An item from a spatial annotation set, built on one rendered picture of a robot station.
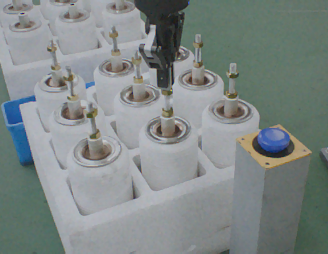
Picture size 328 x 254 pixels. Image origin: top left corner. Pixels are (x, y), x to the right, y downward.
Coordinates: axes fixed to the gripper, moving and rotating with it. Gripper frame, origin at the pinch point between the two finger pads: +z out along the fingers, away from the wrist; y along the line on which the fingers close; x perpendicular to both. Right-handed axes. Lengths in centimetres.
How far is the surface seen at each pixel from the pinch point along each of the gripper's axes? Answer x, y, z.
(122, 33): 27, 41, 15
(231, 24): 11, 98, 35
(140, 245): 1.2, -11.8, 24.9
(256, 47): 0, 82, 35
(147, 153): 2.0, -4.2, 12.0
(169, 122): -0.6, -0.9, 7.9
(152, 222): -0.5, -10.2, 20.8
